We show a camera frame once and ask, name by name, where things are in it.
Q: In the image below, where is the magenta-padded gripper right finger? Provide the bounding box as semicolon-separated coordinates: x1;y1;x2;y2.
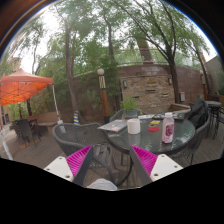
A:
129;144;184;187

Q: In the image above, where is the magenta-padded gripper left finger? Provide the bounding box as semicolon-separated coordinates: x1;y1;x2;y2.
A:
43;144;95;188

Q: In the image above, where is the pink drink bottle white cap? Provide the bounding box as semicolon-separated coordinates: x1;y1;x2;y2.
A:
161;112;175;144

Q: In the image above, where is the grey wicker chair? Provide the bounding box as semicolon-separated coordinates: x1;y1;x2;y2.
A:
52;122;116;168
173;113;212;164
109;109;126;123

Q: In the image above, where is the flat round red coaster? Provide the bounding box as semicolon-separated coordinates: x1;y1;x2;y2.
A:
147;125;160;133

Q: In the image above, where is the white cup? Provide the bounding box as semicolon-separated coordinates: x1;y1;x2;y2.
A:
126;118;142;135

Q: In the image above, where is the blue yellow striped cone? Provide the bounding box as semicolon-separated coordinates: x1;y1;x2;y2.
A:
72;110;81;126

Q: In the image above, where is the white booklet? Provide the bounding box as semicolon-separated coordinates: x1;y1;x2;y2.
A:
137;114;155;120

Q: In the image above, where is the green plant in blue pot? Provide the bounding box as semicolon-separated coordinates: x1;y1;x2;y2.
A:
119;96;140;119

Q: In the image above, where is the group of dark chairs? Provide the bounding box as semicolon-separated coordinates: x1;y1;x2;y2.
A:
11;118;43;148

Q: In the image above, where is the black jacket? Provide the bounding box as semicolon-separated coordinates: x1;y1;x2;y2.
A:
187;98;209;129

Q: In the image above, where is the dark high table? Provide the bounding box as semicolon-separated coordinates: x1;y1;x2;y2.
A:
204;99;224;139

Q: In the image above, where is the orange canopy tent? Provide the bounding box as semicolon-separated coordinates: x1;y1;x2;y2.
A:
0;68;63;124

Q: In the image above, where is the wooden lamp post with globe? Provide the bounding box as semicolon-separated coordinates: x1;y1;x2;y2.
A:
96;68;111;124

